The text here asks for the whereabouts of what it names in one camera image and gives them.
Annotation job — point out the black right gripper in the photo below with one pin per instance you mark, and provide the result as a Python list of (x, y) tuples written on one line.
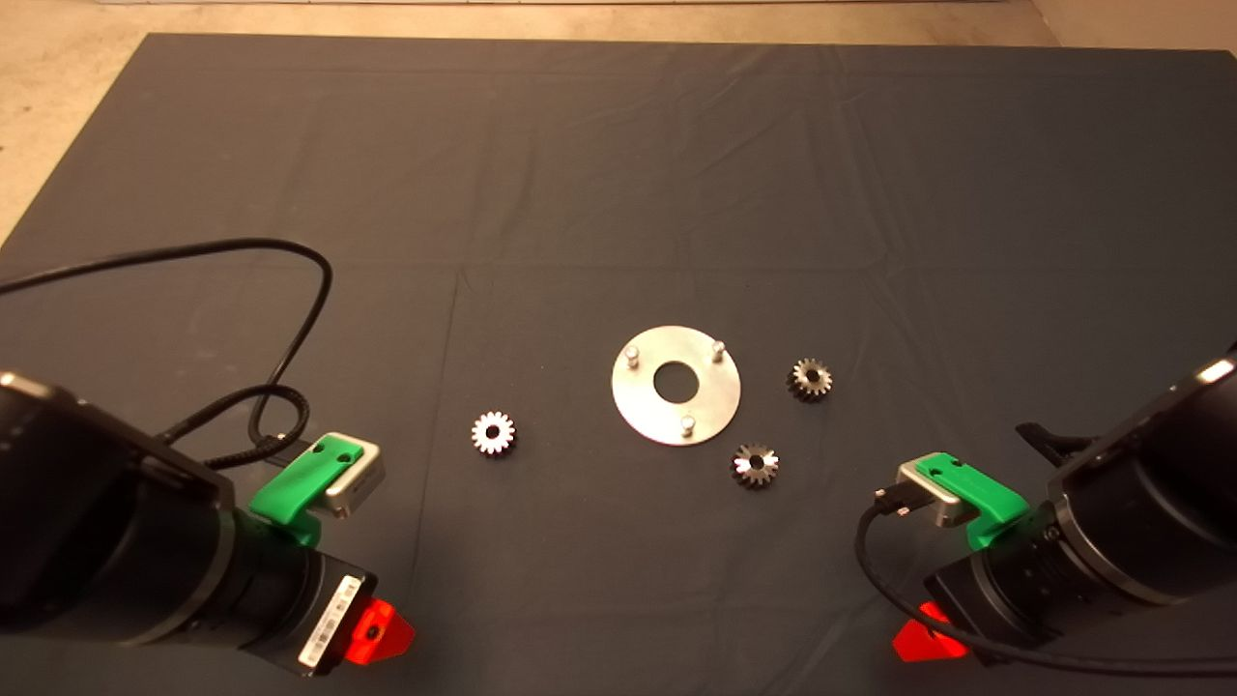
[(1015, 590)]

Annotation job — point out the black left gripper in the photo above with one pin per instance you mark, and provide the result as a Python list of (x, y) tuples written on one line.
[(300, 604)]

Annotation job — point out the bright steel planetary gear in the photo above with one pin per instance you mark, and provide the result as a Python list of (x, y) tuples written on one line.
[(493, 425)]

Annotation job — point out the dark steel planetary gear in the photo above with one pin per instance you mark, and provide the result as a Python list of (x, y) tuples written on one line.
[(756, 474), (811, 387)]

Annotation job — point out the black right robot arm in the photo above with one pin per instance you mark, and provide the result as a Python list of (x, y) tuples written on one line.
[(1150, 503)]

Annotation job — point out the round metal carrier plate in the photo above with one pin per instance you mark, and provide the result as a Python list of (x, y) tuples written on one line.
[(647, 406)]

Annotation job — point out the dark grey table cloth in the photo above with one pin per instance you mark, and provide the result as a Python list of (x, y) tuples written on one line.
[(580, 193)]

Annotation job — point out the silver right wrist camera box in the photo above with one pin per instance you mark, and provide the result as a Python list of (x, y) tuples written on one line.
[(918, 493)]

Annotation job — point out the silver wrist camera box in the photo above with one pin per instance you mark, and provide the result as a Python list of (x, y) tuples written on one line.
[(359, 486), (918, 493)]

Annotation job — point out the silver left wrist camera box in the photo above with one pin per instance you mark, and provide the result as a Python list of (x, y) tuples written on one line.
[(359, 486)]

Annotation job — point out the green right camera mount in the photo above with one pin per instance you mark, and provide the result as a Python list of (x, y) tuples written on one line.
[(976, 488)]

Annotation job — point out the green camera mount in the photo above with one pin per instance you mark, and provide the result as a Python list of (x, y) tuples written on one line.
[(976, 488), (309, 483)]

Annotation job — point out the green left camera mount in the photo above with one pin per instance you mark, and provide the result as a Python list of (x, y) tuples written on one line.
[(309, 483)]

